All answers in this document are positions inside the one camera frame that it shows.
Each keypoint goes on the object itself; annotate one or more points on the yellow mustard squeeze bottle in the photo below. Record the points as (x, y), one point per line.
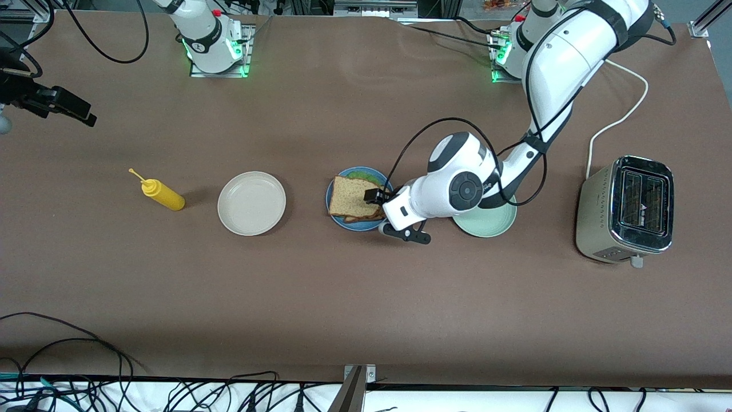
(166, 196)

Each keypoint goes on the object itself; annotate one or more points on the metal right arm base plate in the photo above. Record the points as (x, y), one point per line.
(249, 51)

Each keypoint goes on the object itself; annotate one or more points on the brown toast bread slice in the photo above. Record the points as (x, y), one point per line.
(351, 197)
(366, 219)

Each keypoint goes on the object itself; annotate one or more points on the aluminium frame post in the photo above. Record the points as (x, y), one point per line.
(354, 389)

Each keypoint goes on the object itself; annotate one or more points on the mint green plate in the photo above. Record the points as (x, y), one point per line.
(486, 226)

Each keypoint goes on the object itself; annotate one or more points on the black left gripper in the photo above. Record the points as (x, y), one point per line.
(373, 196)

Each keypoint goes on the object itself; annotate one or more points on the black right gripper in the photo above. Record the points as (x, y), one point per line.
(24, 94)

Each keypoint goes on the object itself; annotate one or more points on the grey metal box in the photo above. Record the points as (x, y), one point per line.
(374, 7)

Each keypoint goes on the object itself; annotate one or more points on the orange patterned packet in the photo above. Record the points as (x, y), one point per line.
(497, 4)

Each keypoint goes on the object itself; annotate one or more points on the off-white plate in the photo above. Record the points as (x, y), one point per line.
(251, 203)

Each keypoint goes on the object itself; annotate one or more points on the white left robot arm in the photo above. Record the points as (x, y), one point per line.
(566, 63)

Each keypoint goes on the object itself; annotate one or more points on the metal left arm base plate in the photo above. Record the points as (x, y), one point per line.
(503, 79)

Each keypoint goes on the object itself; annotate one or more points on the green lettuce leaf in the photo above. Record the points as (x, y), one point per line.
(366, 174)

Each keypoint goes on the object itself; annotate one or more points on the blue plate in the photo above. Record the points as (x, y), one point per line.
(357, 226)

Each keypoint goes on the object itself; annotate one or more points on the beige chrome two-slot toaster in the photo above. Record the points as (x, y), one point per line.
(597, 220)

